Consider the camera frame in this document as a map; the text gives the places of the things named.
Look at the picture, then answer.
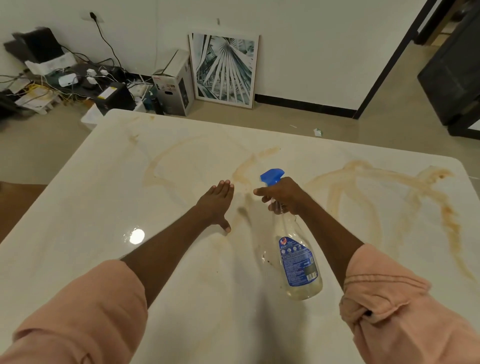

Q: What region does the person's right hand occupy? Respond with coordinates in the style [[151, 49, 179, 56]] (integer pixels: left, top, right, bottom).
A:
[[253, 177, 310, 216]]

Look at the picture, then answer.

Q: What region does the person's left hand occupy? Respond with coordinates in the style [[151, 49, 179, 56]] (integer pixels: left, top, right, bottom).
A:
[[195, 180, 235, 235]]

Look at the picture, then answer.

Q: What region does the clear spray bottle blue trigger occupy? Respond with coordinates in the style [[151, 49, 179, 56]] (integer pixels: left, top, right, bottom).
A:
[[260, 168, 323, 301]]

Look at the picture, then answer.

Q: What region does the person's right forearm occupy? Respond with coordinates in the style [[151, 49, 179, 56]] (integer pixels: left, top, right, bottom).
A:
[[296, 202, 365, 289]]

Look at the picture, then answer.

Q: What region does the person's left forearm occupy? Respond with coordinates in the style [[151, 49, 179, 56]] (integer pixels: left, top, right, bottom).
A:
[[120, 205, 211, 309]]

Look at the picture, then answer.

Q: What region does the white cardboard appliance box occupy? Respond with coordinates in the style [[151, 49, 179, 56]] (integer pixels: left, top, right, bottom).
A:
[[151, 49, 195, 117]]

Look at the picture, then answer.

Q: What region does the framed palm leaf picture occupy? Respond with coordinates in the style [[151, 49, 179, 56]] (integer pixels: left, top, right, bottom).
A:
[[188, 30, 260, 110]]

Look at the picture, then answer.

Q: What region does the white power strip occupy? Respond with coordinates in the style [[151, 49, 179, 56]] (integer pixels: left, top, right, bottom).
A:
[[127, 83, 151, 99]]

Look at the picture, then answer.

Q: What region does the black box with white label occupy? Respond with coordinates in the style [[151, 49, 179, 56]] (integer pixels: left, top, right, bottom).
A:
[[94, 82, 136, 116]]

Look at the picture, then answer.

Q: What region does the yellow and white booklet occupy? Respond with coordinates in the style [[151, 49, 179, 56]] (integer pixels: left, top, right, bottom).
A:
[[15, 85, 61, 115]]

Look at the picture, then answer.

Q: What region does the white paper stack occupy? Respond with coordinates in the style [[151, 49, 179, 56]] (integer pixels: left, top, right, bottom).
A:
[[25, 52, 78, 76]]

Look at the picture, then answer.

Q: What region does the black printer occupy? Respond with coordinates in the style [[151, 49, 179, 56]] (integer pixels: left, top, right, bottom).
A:
[[3, 26, 64, 64]]

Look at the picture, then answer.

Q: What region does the black cabinet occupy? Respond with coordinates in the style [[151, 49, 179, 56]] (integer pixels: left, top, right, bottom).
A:
[[417, 7, 480, 140]]

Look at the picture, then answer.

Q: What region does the black wall power cable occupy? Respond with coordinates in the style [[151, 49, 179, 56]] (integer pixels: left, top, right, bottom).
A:
[[89, 11, 130, 76]]

